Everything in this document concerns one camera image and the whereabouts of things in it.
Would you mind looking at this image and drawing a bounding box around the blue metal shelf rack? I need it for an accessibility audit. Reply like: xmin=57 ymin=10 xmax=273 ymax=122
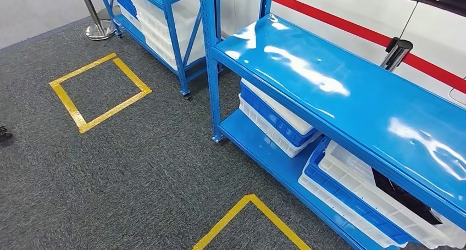
xmin=198 ymin=0 xmax=466 ymax=250
xmin=95 ymin=0 xmax=239 ymax=101

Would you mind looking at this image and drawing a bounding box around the white car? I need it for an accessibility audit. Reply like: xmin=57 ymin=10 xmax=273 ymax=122
xmin=218 ymin=0 xmax=466 ymax=107

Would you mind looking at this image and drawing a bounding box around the red barrier belt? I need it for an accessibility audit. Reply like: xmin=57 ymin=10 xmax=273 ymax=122
xmin=402 ymin=53 xmax=466 ymax=95
xmin=239 ymin=0 xmax=394 ymax=48

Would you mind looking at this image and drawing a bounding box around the chrome stanchion with round base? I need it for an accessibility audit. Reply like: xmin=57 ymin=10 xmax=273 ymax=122
xmin=77 ymin=0 xmax=118 ymax=41

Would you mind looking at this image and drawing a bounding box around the black plastic parts pile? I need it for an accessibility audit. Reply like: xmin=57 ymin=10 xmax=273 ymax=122
xmin=371 ymin=168 xmax=443 ymax=226

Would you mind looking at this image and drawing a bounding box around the white plastic bin stack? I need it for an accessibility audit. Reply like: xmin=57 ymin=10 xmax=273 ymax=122
xmin=118 ymin=0 xmax=207 ymax=71

